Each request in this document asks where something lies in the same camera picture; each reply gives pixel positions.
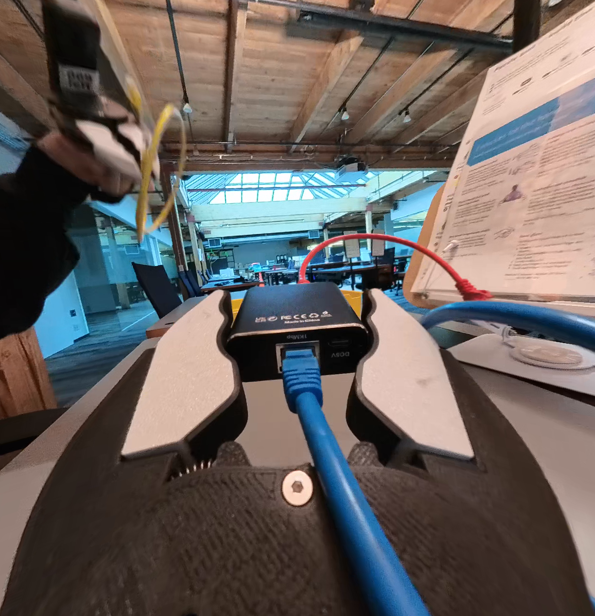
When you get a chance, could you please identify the black office chair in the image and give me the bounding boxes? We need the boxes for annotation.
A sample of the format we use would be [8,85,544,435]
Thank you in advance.
[131,262,184,319]

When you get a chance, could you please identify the person's left hand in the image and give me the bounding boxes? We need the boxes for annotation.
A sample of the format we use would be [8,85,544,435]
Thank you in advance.
[37,132,154,199]

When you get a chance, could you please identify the wooden table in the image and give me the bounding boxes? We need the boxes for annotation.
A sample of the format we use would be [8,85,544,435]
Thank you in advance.
[146,295,209,339]

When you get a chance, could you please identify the blue network cable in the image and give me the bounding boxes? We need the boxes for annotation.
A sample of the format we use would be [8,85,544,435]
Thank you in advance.
[277,301,595,616]

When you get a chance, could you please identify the wooden post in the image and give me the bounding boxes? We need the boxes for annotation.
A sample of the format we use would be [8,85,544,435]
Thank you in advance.
[0,327,57,424]

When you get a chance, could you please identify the instruction sheet board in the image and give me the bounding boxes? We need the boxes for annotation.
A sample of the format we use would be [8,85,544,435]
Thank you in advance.
[403,0,595,309]

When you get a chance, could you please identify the grey desk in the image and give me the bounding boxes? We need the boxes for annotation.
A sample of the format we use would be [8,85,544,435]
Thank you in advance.
[0,337,595,616]

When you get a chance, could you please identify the black network adapter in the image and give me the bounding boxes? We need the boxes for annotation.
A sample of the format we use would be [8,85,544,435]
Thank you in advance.
[225,281,370,383]

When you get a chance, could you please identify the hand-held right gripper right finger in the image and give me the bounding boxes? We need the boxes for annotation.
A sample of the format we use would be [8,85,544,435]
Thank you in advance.
[347,289,476,466]

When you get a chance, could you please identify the yellow network cable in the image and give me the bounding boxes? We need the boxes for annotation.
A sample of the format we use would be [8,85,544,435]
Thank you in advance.
[126,82,188,243]

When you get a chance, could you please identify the white card with round disc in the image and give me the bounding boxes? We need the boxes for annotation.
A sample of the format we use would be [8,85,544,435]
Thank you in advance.
[449,332,595,400]

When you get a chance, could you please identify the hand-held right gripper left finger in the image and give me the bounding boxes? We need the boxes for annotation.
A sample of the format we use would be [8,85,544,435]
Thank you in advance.
[120,289,248,458]

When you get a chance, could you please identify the person's left forearm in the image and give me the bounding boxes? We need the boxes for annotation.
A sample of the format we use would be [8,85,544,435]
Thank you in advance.
[0,144,93,343]

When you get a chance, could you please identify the ceiling projector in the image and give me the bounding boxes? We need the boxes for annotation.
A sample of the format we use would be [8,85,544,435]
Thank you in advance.
[333,155,368,183]

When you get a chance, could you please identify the red network cable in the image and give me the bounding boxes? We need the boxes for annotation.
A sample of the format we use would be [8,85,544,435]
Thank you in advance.
[297,233,493,301]

